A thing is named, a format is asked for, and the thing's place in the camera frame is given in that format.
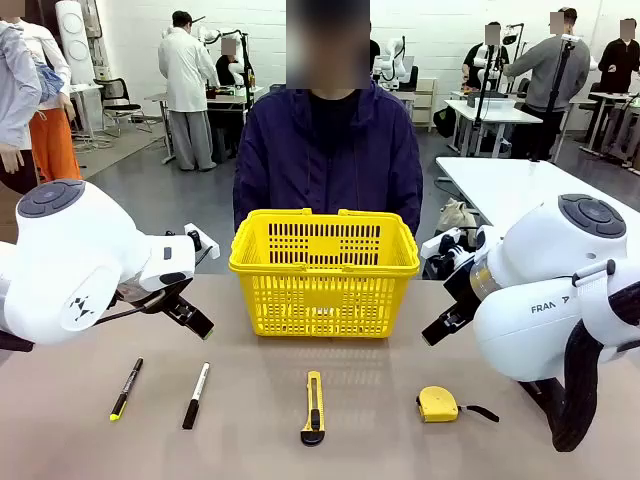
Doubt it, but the beige cloth bag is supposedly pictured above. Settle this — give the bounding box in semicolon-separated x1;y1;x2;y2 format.
438;197;480;237

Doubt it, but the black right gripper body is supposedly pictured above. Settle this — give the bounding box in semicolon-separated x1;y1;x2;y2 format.
442;261;489;322

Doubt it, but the person in black white top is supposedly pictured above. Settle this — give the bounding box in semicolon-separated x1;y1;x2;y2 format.
462;21;511;92

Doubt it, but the yellow plastic shopping basket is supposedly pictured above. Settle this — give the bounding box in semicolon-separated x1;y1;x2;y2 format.
228;207;421;340

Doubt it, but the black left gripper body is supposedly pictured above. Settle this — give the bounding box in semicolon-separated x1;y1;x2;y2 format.
118;277;195;315

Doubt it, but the black marker with yellow cap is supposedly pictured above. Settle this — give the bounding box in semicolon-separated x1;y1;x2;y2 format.
109;356;145;423

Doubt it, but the person in striped blue shirt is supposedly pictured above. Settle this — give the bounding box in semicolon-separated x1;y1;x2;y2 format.
0;0;44;196

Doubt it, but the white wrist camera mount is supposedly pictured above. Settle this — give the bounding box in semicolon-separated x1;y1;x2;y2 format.
419;227;476;266
183;223;221;262

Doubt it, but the black office chair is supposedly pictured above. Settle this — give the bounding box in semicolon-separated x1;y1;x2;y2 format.
92;77;154;140

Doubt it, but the person in white lab coat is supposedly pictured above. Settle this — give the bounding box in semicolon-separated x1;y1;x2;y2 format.
158;10;220;173

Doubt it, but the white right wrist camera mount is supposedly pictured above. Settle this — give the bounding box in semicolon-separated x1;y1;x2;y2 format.
419;227;476;266

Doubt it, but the large white table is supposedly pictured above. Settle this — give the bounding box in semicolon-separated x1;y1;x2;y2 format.
435;156;624;232

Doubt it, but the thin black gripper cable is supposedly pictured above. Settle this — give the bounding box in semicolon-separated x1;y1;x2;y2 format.
92;292;167;326

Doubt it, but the grey work table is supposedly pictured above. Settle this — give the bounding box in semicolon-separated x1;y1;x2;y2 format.
144;85;267;166

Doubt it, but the person in grey sweater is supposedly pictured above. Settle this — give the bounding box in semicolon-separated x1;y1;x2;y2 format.
502;7;592;162

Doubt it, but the yellow tape measure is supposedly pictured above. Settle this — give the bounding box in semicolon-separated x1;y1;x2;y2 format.
415;385;501;424

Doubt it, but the black braided cable sleeve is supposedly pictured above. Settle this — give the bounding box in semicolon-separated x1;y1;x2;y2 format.
519;282;640;454

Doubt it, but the tall white tower appliance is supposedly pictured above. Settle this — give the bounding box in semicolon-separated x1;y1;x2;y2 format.
54;0;97;86

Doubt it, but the person in orange trousers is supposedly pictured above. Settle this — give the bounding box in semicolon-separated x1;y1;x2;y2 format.
19;19;85;182

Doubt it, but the white marker with black cap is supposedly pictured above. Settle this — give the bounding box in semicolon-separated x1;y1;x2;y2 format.
181;361;211;431

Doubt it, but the black camera tripod stand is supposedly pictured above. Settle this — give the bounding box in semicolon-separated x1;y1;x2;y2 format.
530;34;587;164

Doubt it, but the person in black jacket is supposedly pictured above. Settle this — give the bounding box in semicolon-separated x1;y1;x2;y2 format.
597;18;640;95

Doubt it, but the person in dark blue jacket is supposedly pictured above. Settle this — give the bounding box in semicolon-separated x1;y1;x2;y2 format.
232;0;424;236

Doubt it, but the white drawer cabinet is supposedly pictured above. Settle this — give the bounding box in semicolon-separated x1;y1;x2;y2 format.
412;77;439;134

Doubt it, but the thin black stand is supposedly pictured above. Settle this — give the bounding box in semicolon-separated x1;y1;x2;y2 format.
471;44;502;157

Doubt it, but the small white table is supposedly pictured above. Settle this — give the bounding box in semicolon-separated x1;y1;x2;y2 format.
443;98;544;157

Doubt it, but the seated person in dark top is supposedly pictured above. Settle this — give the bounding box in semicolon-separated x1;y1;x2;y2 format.
214;37;247;90

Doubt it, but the yellow black utility knife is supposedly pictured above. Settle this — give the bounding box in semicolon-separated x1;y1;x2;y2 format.
299;370;327;448

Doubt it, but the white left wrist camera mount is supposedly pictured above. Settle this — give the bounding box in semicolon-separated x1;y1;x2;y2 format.
183;223;221;262

